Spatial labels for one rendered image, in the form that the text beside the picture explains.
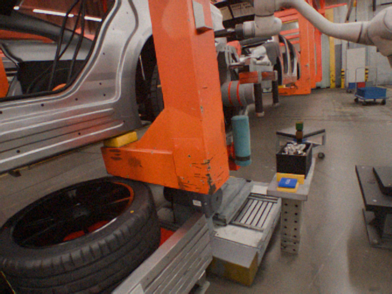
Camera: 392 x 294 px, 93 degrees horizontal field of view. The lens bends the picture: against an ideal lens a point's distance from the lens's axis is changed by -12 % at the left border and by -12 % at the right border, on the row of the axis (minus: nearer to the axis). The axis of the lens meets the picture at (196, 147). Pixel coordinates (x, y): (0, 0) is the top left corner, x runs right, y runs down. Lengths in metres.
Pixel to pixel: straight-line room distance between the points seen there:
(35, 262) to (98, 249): 0.18
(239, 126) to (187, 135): 0.38
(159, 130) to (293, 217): 0.78
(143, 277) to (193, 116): 0.54
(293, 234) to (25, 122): 1.29
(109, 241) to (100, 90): 0.68
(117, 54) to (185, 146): 0.64
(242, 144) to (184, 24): 0.64
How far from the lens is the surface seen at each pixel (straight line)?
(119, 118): 1.10
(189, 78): 0.71
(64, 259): 0.76
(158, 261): 0.77
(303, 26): 4.89
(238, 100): 1.15
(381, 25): 1.07
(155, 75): 1.14
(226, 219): 1.32
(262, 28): 1.28
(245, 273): 1.09
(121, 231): 0.77
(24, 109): 0.95
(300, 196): 0.94
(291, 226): 1.20
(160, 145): 0.88
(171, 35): 0.76
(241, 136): 1.07
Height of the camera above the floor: 0.91
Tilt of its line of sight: 16 degrees down
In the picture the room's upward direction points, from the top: 8 degrees counter-clockwise
